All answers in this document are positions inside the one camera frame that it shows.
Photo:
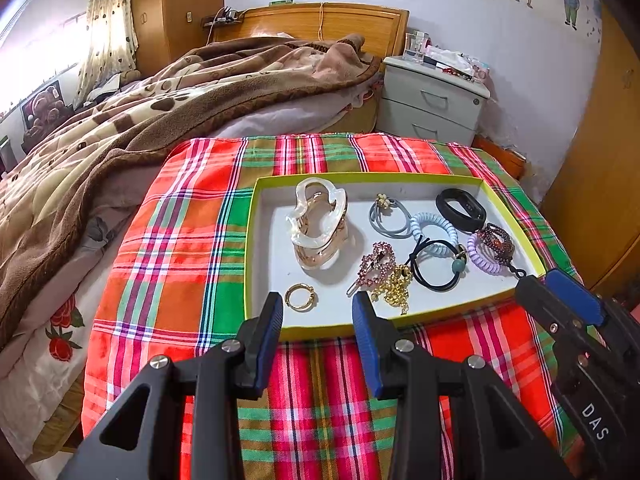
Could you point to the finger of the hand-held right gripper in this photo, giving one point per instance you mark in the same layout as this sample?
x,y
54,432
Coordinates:
x,y
575,295
547,310

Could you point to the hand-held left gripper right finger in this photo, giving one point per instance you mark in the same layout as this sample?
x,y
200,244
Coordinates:
x,y
370,345

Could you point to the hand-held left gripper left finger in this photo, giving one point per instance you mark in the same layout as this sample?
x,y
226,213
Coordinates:
x,y
270,332

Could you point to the yellow-green shallow cardboard box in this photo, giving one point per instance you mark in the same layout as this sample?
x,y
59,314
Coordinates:
x,y
270,260

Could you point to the large pearly hair claw clip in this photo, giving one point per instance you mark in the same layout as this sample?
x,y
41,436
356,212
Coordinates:
x,y
320,262

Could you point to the pink rhinestone hair clip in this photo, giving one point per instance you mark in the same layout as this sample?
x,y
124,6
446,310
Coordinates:
x,y
385,250

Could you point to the black wristband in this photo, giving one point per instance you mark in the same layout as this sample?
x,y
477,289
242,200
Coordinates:
x,y
472,208

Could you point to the red green plaid cloth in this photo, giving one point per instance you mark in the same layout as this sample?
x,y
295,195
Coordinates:
x,y
175,260

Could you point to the large wooden wardrobe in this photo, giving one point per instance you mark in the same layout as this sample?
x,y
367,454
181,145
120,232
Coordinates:
x,y
600,160

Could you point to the tan pillow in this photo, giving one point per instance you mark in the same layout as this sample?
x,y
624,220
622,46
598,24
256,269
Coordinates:
x,y
355,120

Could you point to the grey two-drawer nightstand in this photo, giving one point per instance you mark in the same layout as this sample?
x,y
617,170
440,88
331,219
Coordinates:
x,y
430,110

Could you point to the brown patterned fleece blanket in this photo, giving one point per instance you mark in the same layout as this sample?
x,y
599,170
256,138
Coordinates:
x,y
100,160

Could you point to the clutter of small packets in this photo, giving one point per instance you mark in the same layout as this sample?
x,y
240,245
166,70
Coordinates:
x,y
455,65

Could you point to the clear glass cup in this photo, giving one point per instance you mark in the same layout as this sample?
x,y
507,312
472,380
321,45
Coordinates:
x,y
416,45

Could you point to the wooden headboard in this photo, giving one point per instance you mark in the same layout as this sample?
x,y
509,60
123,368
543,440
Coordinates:
x,y
300,22

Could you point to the power strip with plugs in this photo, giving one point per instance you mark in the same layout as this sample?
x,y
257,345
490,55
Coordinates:
x,y
225,17

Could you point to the teddy bear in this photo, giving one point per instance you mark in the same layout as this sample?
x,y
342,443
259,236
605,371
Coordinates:
x,y
42,105

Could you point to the tall wooden cabinet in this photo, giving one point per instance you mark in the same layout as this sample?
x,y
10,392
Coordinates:
x,y
175,10

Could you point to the spotted cream curtain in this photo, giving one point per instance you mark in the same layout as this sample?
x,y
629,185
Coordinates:
x,y
107,25

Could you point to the wooden bed frame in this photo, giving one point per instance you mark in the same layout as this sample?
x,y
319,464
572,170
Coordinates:
x,y
55,425

